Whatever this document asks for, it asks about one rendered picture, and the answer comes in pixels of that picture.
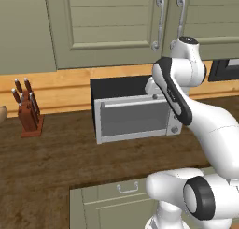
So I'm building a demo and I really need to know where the silver toaster oven door handle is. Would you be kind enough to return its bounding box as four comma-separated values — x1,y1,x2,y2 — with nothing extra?
100,97,168,109

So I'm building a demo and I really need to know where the curved silver cupboard handle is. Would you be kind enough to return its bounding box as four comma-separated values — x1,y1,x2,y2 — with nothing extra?
169,0,187,50
150,0,166,51

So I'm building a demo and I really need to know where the brown wooden knife block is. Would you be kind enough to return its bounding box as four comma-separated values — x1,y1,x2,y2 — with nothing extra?
17,91,45,139

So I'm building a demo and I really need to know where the grey glass toaster oven door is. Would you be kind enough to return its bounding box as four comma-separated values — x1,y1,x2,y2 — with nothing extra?
94,93,171,145

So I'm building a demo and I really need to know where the silver drawer handle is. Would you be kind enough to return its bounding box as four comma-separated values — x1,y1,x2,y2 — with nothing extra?
116,181,140,195

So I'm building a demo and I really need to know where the olive green lower cupboard door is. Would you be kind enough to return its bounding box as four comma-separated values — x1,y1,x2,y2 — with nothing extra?
83,198,162,229

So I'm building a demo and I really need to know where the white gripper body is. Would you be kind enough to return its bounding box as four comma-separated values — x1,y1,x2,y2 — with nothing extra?
145,77,168,101

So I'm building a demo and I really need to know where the black framed appliance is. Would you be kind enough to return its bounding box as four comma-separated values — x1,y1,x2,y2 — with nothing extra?
207,58,239,83

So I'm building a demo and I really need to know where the olive green cupboard door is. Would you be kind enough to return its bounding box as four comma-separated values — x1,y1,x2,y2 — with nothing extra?
83,198,162,229
44,0,171,70
162,0,239,62

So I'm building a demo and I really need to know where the olive green drawer front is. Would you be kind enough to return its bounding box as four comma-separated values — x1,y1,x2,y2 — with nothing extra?
80,176,157,207

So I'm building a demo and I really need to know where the olive green upper cupboard door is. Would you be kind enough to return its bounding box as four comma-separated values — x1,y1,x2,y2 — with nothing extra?
44,0,171,70
162,0,239,62

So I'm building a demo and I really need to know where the olive green cupboard side panel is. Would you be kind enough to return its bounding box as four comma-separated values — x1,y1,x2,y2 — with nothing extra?
0,0,58,76

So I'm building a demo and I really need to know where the tan rounded object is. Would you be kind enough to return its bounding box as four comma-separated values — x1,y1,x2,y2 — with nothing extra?
0,105,8,126

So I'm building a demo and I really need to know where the black silver toaster oven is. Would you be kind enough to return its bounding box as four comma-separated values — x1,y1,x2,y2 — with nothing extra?
90,75,184,145

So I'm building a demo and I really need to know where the brown handled knife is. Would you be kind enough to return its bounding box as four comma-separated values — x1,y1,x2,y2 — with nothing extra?
29,91,41,116
14,79,24,96
11,88,22,107
23,78,34,93

